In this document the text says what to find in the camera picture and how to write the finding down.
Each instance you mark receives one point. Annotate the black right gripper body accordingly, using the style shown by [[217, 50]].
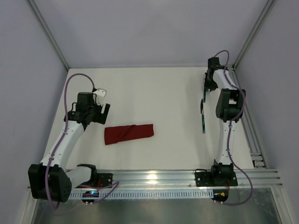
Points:
[[206, 84]]

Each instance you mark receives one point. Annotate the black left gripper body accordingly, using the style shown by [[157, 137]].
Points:
[[102, 114]]

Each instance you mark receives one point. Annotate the fork with teal handle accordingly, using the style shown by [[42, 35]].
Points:
[[204, 95]]

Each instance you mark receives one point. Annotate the dark red cloth napkin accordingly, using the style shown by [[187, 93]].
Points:
[[116, 134]]

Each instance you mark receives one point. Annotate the knife with teal handle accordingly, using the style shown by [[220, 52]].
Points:
[[202, 116]]

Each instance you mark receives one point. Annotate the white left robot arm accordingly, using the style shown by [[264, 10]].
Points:
[[49, 180]]

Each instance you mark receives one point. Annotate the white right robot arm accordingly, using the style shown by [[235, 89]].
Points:
[[229, 110]]

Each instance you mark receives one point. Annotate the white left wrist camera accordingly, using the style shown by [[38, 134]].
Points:
[[99, 95]]

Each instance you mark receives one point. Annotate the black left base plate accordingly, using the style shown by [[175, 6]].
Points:
[[99, 180]]

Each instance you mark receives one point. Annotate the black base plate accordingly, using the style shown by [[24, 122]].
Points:
[[205, 179], [99, 180]]

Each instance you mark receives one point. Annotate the right corner frame post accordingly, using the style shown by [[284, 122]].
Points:
[[267, 8]]

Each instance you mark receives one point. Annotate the corner frame post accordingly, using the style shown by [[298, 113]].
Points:
[[41, 20], [267, 8]]

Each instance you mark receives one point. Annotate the aluminium right side rail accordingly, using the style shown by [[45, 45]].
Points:
[[246, 147]]

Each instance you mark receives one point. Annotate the aluminium rail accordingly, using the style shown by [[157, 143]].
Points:
[[251, 178], [246, 147]]

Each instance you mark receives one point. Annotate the left corner frame post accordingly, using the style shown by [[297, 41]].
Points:
[[41, 20]]

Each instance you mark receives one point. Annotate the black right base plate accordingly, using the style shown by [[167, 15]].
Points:
[[205, 179]]

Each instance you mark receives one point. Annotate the slotted cable duct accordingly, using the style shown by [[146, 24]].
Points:
[[126, 194]]

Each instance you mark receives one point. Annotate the aluminium front rail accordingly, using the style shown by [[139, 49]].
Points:
[[251, 178]]

